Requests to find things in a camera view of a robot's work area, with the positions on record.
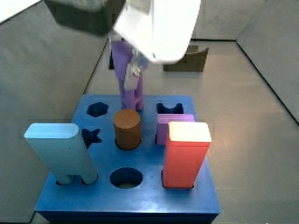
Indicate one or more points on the light blue two prong peg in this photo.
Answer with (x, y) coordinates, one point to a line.
(57, 144)

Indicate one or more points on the brown cylinder peg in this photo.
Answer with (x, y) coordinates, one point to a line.
(127, 124)

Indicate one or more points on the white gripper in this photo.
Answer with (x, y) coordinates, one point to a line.
(156, 26)

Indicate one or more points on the red rectangular block peg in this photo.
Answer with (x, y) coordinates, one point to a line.
(188, 141)

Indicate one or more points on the black curved fixture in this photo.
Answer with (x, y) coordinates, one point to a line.
(192, 61)

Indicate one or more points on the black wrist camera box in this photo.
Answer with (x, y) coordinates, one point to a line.
(92, 16)

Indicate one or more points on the blue foam peg board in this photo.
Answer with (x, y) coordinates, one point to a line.
(128, 193)

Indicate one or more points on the purple three prong object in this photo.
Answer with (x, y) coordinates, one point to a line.
(129, 64)

